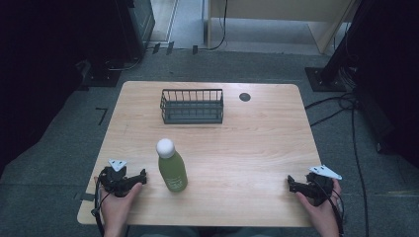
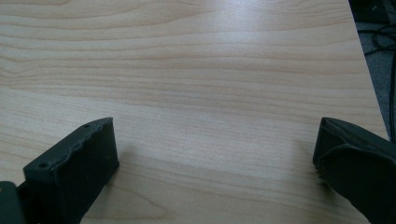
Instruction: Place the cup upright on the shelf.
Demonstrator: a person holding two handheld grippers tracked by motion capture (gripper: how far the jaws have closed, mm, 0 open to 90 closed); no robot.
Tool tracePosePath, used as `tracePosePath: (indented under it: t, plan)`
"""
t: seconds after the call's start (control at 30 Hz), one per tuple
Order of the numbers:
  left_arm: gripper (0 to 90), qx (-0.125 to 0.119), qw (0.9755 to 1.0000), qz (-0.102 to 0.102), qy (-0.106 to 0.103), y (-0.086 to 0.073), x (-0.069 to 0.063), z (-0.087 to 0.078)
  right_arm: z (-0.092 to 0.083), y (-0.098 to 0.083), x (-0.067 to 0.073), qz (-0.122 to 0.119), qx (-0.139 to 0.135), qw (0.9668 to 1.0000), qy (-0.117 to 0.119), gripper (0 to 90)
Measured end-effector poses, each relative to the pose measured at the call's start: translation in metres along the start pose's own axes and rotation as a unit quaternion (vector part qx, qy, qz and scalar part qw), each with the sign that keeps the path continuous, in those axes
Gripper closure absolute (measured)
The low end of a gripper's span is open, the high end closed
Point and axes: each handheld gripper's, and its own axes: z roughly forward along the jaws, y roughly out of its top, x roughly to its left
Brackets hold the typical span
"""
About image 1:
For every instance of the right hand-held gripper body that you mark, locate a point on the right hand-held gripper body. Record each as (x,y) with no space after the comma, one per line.
(318,187)

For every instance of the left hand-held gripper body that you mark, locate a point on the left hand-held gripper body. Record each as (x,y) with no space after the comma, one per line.
(113,179)

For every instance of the person's right hand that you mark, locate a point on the person's right hand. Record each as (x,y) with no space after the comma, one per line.
(321,212)

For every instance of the person's left hand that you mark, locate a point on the person's left hand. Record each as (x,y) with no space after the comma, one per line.
(118,205)

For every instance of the green bottle with white cap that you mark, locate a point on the green bottle with white cap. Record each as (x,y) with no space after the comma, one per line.
(171,166)

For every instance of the black round table grommet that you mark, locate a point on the black round table grommet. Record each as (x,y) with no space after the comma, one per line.
(244,97)

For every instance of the black equipment cabinet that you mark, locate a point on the black equipment cabinet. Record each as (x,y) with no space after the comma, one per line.
(135,26)

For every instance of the light wooden cabinet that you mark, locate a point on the light wooden cabinet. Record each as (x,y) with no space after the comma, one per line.
(280,13)

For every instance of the black stand base plate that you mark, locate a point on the black stand base plate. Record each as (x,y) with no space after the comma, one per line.
(321,80)

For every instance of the black stand post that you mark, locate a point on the black stand post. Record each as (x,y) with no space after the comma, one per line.
(342,42)

